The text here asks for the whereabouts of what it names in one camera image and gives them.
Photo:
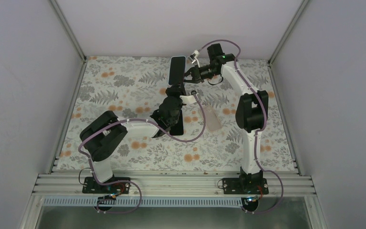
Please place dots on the floral patterned table mat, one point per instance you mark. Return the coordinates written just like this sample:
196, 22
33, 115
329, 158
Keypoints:
133, 87

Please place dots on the beige phone case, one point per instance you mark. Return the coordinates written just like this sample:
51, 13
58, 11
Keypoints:
208, 113

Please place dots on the slotted grey cable duct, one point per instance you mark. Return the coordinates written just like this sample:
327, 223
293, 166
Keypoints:
81, 201

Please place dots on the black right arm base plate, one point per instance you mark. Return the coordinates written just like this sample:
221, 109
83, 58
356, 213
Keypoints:
236, 186

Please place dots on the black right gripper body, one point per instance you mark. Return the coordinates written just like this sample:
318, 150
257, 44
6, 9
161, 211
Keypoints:
201, 76

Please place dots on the aluminium front rail frame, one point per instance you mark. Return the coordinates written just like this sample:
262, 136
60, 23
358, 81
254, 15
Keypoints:
182, 185

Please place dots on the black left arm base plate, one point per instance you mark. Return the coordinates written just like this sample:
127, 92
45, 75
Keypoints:
90, 186

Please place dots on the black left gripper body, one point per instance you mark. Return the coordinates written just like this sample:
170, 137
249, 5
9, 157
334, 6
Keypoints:
170, 93

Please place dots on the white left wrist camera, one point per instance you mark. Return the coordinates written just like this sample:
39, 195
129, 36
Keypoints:
188, 99

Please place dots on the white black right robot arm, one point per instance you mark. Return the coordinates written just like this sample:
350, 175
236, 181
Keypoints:
251, 113

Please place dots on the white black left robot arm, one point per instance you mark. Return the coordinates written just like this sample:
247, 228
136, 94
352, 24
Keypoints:
102, 137

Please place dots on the light blue phone case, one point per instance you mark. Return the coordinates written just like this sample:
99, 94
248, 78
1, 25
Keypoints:
177, 71

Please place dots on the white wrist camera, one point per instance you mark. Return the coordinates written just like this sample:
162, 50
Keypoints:
194, 58
188, 99

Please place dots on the black phone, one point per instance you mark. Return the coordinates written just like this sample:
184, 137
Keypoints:
178, 128
176, 71

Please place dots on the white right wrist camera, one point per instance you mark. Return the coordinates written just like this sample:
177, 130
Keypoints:
194, 58

